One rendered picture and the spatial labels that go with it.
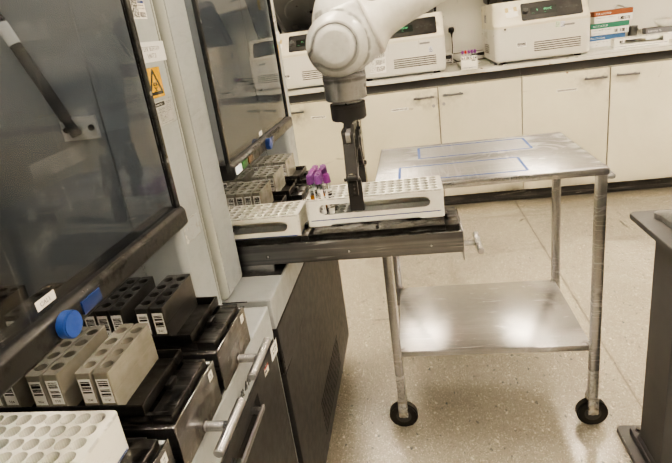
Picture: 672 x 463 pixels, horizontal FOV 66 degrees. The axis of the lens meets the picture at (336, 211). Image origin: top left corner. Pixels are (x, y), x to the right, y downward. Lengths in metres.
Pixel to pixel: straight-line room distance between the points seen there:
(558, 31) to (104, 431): 3.24
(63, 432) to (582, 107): 3.32
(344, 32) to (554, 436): 1.38
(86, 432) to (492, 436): 1.35
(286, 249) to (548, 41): 2.63
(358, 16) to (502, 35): 2.58
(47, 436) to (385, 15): 0.76
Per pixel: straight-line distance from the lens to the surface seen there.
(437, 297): 1.92
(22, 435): 0.71
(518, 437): 1.80
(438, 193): 1.10
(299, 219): 1.15
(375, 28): 0.90
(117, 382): 0.73
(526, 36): 3.47
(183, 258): 0.93
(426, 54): 3.40
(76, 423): 0.69
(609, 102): 3.64
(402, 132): 3.44
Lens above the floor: 1.23
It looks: 19 degrees down
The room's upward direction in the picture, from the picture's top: 8 degrees counter-clockwise
